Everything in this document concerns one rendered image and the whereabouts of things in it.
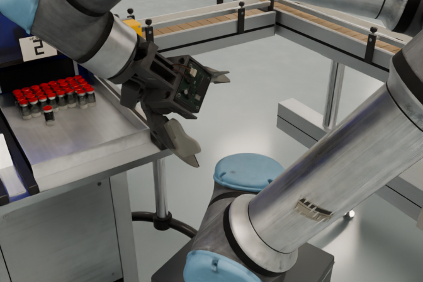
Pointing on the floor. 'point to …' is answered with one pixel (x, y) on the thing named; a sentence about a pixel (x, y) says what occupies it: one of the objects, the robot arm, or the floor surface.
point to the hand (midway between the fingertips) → (211, 123)
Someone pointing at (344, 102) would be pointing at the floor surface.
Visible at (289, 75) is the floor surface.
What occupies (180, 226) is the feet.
